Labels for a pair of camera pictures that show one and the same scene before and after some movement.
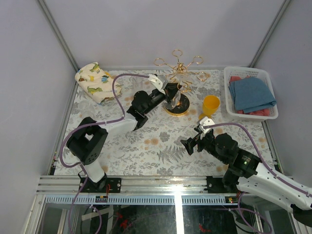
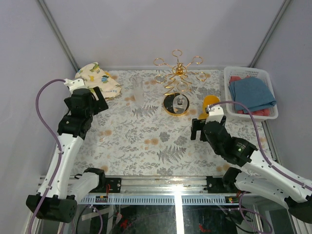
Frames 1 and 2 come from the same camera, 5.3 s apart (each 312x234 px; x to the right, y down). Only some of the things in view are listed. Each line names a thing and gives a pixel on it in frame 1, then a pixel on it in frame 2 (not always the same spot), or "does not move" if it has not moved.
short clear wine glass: [178, 78] to [180, 101]
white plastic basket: [249, 93] does not move
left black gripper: [170, 90] to [101, 105]
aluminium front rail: [66, 190] does not move
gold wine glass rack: [183, 74] does not move
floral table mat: [156, 126] does not move
